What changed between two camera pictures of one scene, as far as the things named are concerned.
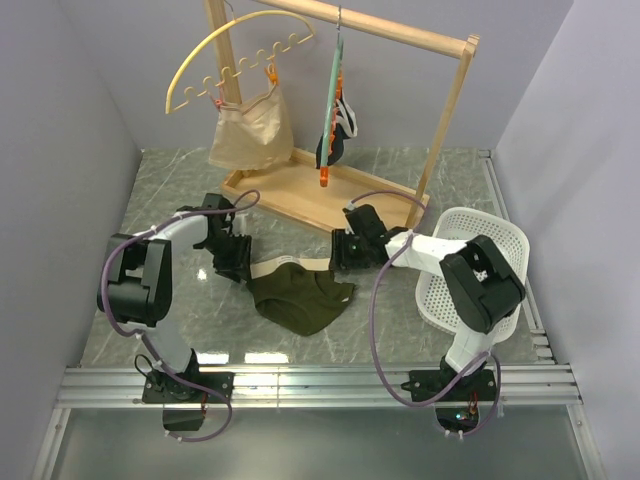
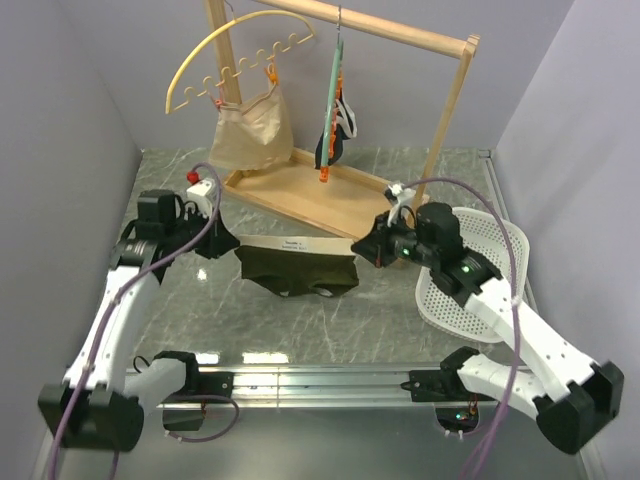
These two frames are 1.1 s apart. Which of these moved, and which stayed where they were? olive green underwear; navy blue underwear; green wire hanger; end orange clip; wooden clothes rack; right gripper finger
Moved: right gripper finger; olive green underwear
Stayed: navy blue underwear; green wire hanger; end orange clip; wooden clothes rack
